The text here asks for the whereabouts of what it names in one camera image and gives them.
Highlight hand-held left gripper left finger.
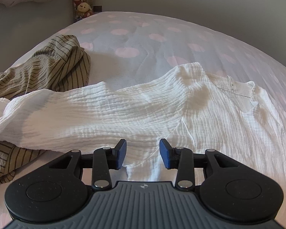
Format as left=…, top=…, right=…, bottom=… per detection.
left=36, top=139, right=127, bottom=191

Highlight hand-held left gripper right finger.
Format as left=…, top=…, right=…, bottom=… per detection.
left=159, top=139, right=252, bottom=191

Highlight white crinkled garment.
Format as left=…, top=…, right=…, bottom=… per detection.
left=0, top=62, right=286, bottom=182

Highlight polka dot bed sheet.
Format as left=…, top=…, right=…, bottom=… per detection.
left=0, top=11, right=286, bottom=229

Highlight olive striped garment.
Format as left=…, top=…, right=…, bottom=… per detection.
left=0, top=35, right=91, bottom=189

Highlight stuffed plush toys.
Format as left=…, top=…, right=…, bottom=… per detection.
left=72, top=0, right=95, bottom=21

